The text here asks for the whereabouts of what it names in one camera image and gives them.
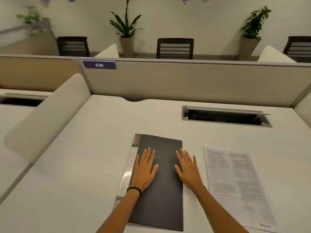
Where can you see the person's right hand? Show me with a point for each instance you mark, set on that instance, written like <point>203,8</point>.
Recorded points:
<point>189,172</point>

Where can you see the person's left hand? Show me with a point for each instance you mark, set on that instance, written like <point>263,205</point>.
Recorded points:
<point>143,172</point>

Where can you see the black folder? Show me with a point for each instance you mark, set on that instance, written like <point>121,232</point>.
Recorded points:
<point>165,191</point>

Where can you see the white printed paper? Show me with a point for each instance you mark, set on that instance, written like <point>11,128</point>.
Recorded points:
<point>243,191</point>

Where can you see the person's right forearm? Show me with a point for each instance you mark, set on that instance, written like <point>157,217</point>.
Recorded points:
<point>216,213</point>

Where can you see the person's left forearm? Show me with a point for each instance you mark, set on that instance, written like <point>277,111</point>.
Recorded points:
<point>116,215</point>

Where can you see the black wristband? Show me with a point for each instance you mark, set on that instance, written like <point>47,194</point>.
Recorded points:
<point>134,188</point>

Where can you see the wide beige partition panel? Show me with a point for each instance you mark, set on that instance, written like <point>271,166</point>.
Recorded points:
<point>194,82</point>

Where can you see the white rounded side divider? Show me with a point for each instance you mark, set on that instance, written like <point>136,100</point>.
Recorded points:
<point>272,55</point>
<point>109,52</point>
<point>48,118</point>
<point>305,109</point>

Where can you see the blue number sign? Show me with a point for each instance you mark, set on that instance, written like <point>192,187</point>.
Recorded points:
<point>99,65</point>

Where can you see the black mesh chair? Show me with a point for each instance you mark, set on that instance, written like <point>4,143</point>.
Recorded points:
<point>73,47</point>
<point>175,48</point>
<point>298,48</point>

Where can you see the broad-leaf potted plant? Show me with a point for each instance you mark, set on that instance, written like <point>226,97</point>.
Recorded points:
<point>126,47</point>

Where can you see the small-leaf potted plant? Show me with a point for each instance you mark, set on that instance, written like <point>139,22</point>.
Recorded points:
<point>249,48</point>

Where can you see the tan partition panel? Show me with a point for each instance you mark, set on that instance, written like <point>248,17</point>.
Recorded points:
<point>36,72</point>

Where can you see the glass-topped tan partition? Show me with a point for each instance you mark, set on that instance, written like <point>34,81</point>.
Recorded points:
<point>29,46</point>

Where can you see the feathery green plant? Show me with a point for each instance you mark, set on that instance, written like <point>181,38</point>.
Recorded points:
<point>32,19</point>

